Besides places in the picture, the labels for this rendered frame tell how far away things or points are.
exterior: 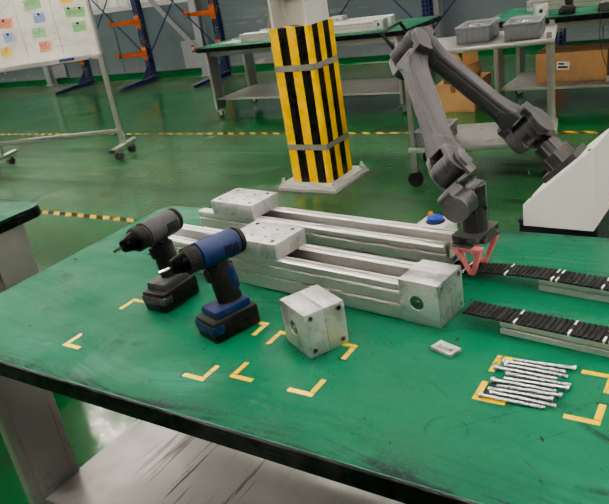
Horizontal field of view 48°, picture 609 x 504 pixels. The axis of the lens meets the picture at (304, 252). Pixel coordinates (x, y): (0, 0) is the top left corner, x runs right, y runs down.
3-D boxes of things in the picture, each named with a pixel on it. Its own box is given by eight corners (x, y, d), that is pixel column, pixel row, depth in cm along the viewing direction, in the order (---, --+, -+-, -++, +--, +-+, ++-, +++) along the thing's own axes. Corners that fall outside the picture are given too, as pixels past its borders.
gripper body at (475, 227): (451, 243, 149) (448, 211, 146) (472, 226, 155) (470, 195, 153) (478, 247, 144) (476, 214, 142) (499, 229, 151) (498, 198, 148)
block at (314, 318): (359, 337, 137) (353, 295, 133) (311, 359, 132) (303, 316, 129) (333, 319, 145) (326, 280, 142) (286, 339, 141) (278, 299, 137)
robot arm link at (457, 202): (461, 146, 145) (435, 171, 151) (438, 163, 137) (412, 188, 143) (500, 187, 144) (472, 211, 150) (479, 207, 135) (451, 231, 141)
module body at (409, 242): (466, 262, 160) (464, 229, 157) (445, 280, 154) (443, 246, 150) (227, 224, 210) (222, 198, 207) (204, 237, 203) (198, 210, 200)
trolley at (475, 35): (561, 155, 465) (560, 0, 426) (559, 182, 419) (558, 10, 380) (412, 162, 504) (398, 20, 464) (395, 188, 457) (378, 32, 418)
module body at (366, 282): (426, 298, 148) (422, 263, 144) (401, 320, 141) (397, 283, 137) (181, 248, 197) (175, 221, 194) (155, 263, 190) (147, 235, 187)
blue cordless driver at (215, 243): (266, 320, 150) (247, 228, 141) (189, 361, 139) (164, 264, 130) (246, 310, 155) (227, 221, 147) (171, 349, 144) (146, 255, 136)
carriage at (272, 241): (308, 253, 166) (304, 227, 163) (279, 272, 158) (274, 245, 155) (260, 244, 175) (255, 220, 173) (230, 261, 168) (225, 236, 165)
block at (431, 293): (469, 301, 144) (466, 260, 140) (441, 329, 135) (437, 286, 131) (431, 293, 149) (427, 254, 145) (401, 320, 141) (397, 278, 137)
